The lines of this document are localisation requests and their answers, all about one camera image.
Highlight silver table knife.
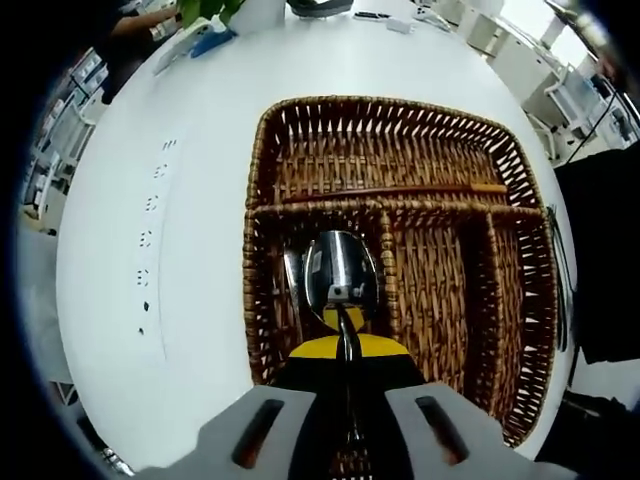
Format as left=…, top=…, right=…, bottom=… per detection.
left=281, top=247, right=309, bottom=334

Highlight person's dark clothed body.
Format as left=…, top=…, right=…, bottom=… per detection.
left=552, top=144, right=640, bottom=366

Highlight white storage shelves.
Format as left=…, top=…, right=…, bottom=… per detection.
left=22, top=47, right=109, bottom=201

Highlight table socket strip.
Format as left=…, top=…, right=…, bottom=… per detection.
left=134, top=137, right=181, bottom=361

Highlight wooden chopstick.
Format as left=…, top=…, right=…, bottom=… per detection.
left=287, top=182, right=510, bottom=202

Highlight steel spoon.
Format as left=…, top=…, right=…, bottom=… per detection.
left=303, top=229, right=380, bottom=441

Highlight white flat object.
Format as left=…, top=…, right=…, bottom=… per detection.
left=152, top=37, right=199, bottom=76

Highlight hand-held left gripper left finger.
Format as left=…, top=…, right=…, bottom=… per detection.
left=139, top=335, right=352, bottom=480

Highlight blue flat object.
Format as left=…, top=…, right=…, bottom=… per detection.
left=191, top=27, right=237, bottom=60

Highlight brown wicker storage tray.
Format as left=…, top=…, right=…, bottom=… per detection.
left=242, top=93, right=560, bottom=450

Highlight dark grey curved device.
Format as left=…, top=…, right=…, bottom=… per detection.
left=287, top=0, right=355, bottom=17

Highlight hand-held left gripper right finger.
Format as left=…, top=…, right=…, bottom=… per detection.
left=354, top=334, right=576, bottom=480

